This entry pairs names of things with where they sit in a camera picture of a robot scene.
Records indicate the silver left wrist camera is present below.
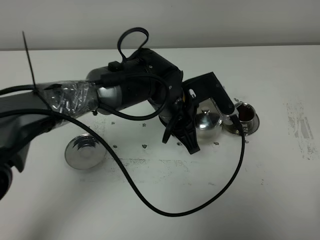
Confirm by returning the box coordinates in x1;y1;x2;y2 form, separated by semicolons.
209;97;234;126

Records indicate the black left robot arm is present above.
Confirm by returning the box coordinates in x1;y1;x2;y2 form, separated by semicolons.
0;48;200;196

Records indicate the black left camera bracket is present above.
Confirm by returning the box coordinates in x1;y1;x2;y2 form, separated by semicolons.
182;72;235;115

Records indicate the black left camera cable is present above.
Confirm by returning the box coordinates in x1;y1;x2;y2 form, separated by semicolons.
0;26;247;218

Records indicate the steel teapot trivet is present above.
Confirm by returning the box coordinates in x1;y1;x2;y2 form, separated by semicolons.
64;133;107;170

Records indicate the black cable tie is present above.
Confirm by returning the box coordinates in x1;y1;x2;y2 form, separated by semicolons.
22;30;60;122

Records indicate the right stainless steel teacup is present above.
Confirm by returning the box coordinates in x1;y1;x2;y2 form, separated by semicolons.
236;102;256;122

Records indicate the stainless steel teapot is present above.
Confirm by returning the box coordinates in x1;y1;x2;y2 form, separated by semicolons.
195;99;240;145

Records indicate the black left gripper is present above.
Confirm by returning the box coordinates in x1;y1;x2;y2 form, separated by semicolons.
159;82;200;155

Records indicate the right stainless steel saucer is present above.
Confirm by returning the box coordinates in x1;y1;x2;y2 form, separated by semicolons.
223;114;260;136

